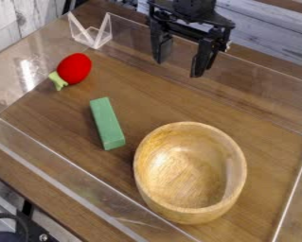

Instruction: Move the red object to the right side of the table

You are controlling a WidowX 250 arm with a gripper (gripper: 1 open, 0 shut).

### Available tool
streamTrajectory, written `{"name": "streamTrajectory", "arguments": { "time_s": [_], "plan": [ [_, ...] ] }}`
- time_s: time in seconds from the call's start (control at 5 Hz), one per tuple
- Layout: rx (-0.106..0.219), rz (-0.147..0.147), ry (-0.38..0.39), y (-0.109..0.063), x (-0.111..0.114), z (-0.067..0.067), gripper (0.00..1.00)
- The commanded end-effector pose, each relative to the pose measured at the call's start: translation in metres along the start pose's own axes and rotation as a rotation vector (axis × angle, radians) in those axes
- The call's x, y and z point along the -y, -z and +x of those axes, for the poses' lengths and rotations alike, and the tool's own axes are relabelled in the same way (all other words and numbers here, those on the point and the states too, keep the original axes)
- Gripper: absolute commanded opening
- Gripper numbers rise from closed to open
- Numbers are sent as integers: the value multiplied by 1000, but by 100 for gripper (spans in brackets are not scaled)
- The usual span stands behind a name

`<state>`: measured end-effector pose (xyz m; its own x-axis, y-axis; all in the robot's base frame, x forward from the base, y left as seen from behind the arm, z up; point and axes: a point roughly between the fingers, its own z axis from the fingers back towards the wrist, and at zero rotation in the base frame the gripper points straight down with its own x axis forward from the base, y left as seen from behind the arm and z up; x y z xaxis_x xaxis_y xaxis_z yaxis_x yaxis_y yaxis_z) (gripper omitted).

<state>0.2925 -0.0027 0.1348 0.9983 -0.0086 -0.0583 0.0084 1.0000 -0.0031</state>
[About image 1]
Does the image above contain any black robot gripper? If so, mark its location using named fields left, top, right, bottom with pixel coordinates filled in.
left=148, top=0, right=236, bottom=78

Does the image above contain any red plush strawberry toy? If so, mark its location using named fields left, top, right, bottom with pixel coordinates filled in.
left=49, top=53, right=93, bottom=91

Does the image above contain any green rectangular block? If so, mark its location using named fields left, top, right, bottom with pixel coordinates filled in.
left=90, top=97, right=126, bottom=150

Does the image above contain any wooden bowl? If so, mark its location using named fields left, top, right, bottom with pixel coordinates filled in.
left=133, top=121, right=248, bottom=224

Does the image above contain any black table clamp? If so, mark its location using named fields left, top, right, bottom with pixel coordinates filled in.
left=17, top=200, right=59, bottom=242

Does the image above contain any clear acrylic tray enclosure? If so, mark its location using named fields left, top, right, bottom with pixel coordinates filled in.
left=0, top=14, right=302, bottom=242

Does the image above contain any black cable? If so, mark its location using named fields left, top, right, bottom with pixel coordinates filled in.
left=0, top=212, right=31, bottom=242

